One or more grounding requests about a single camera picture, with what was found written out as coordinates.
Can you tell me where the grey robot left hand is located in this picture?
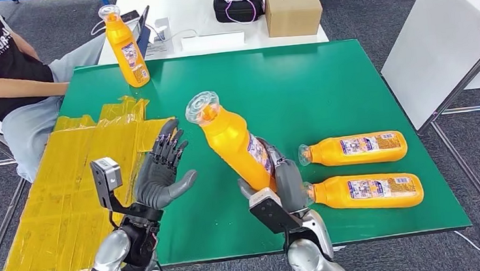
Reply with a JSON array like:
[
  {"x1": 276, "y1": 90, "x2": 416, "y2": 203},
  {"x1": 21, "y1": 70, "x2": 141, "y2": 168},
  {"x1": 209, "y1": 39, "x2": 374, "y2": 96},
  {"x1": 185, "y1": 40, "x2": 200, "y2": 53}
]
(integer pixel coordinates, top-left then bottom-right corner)
[{"x1": 127, "y1": 117, "x2": 202, "y2": 214}]

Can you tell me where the green table board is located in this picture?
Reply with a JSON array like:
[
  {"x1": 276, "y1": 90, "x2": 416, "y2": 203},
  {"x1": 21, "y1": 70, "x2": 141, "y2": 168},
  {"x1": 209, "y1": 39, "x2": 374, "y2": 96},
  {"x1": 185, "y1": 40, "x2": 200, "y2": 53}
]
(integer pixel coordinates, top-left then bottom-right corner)
[{"x1": 54, "y1": 29, "x2": 474, "y2": 271}]

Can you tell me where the orange detergent bottle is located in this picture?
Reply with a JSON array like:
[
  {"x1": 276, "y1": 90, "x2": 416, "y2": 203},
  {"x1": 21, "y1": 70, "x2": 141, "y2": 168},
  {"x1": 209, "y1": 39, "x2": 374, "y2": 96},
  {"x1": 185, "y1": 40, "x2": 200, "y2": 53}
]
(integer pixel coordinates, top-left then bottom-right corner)
[
  {"x1": 97, "y1": 2, "x2": 152, "y2": 91},
  {"x1": 183, "y1": 85, "x2": 280, "y2": 200},
  {"x1": 296, "y1": 129, "x2": 410, "y2": 170},
  {"x1": 302, "y1": 169, "x2": 426, "y2": 217}
]

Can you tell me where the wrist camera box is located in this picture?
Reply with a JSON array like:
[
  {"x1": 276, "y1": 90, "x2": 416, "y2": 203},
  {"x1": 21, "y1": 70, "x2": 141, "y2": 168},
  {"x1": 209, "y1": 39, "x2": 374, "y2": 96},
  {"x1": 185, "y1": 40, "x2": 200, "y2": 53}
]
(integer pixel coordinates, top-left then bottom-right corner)
[
  {"x1": 89, "y1": 155, "x2": 127, "y2": 213},
  {"x1": 247, "y1": 185, "x2": 304, "y2": 238}
]

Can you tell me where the pink white cable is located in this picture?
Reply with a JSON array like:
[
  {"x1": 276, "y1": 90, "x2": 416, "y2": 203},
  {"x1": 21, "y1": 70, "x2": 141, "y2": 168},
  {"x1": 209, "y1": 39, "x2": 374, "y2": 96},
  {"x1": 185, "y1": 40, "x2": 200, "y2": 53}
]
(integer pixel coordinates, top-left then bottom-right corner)
[{"x1": 218, "y1": 0, "x2": 259, "y2": 27}]

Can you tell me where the white panel table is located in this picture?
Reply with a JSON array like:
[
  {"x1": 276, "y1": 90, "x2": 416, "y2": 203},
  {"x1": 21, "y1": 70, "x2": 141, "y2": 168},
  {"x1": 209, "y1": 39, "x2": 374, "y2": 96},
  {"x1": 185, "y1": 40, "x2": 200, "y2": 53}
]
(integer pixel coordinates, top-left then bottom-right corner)
[{"x1": 374, "y1": 0, "x2": 480, "y2": 135}]

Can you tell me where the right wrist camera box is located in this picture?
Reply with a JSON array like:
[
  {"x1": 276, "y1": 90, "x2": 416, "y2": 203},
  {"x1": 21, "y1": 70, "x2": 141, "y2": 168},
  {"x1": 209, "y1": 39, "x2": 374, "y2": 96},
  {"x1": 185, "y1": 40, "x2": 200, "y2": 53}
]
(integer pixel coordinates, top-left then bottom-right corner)
[{"x1": 247, "y1": 185, "x2": 304, "y2": 238}]

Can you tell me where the tablet with blue cover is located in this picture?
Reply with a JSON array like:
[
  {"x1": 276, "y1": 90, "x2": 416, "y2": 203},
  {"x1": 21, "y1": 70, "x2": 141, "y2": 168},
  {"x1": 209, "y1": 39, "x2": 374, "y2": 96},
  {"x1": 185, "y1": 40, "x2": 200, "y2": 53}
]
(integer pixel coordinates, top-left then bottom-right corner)
[{"x1": 132, "y1": 5, "x2": 155, "y2": 60}]

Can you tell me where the brown cardboard box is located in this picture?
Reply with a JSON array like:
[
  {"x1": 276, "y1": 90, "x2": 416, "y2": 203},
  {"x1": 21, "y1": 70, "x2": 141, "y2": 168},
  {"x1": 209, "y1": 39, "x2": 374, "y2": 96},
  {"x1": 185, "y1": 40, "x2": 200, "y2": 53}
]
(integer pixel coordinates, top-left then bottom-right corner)
[{"x1": 263, "y1": 0, "x2": 326, "y2": 40}]

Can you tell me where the grey metal table frame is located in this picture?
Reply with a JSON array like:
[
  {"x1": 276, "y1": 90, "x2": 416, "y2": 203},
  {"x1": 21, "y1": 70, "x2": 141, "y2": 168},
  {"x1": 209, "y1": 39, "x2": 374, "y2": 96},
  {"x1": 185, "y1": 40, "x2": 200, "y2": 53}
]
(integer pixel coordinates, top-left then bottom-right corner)
[{"x1": 410, "y1": 43, "x2": 480, "y2": 250}]

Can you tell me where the white flat box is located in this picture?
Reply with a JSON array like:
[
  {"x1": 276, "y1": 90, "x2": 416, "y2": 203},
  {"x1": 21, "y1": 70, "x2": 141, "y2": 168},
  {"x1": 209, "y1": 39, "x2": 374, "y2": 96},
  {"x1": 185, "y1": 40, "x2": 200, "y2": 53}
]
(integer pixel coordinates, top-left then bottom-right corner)
[{"x1": 180, "y1": 31, "x2": 247, "y2": 55}]

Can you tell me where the white paper stand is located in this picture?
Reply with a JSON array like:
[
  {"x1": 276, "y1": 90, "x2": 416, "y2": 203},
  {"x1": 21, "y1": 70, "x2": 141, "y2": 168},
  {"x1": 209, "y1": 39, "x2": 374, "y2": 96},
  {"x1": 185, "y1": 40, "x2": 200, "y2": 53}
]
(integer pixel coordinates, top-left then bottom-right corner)
[{"x1": 141, "y1": 16, "x2": 175, "y2": 59}]

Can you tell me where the yellow taped cardboard sheet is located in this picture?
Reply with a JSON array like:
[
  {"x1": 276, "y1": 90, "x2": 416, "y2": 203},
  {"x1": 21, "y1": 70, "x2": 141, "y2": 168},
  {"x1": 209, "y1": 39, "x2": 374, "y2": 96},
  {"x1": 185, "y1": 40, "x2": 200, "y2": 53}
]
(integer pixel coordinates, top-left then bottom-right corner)
[{"x1": 0, "y1": 91, "x2": 191, "y2": 271}]

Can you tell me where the black smartphone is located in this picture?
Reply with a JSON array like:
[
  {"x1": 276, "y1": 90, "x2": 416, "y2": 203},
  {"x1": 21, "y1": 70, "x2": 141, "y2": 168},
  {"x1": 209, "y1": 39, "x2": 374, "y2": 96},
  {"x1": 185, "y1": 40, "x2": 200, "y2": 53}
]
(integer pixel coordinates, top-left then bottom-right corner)
[{"x1": 119, "y1": 9, "x2": 141, "y2": 24}]

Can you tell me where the black carry case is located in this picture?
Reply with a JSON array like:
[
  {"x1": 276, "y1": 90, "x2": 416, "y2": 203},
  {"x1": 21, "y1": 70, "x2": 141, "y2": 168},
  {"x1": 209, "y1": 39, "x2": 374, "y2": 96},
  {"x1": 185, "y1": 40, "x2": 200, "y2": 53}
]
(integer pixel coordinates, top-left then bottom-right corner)
[{"x1": 212, "y1": 0, "x2": 265, "y2": 26}]

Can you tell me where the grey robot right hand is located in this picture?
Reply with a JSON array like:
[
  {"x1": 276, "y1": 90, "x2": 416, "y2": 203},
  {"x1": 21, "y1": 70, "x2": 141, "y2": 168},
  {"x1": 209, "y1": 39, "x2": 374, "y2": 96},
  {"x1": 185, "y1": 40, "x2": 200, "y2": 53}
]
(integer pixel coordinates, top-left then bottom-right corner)
[{"x1": 233, "y1": 132, "x2": 311, "y2": 222}]

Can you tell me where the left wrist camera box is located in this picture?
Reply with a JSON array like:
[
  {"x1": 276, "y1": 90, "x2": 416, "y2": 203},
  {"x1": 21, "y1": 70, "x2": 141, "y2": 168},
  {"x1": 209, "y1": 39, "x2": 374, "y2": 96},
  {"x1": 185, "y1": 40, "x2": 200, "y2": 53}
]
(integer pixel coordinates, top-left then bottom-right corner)
[{"x1": 89, "y1": 155, "x2": 127, "y2": 213}]

